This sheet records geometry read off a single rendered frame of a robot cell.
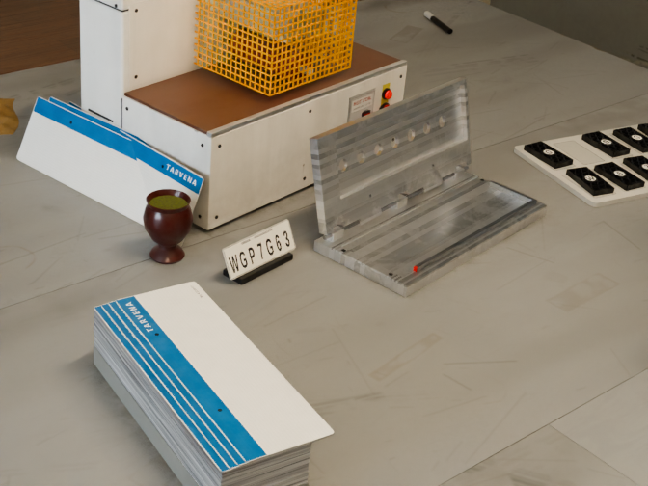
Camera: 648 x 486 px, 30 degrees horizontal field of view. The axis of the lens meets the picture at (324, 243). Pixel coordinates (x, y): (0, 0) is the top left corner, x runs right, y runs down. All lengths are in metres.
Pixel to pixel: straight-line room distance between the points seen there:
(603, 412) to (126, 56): 1.03
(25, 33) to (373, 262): 1.30
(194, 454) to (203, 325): 0.25
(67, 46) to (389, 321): 1.31
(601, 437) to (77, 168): 1.09
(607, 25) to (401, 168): 2.55
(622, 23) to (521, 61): 1.60
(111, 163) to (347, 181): 0.44
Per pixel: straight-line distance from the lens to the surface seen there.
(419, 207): 2.28
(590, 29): 4.77
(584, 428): 1.82
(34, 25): 3.11
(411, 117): 2.27
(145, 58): 2.24
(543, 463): 1.74
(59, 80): 2.78
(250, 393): 1.61
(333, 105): 2.31
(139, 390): 1.68
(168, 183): 2.15
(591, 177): 2.50
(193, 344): 1.70
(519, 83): 2.97
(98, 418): 1.73
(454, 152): 2.37
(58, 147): 2.35
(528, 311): 2.05
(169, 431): 1.62
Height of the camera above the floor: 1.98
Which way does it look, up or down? 30 degrees down
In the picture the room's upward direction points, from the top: 5 degrees clockwise
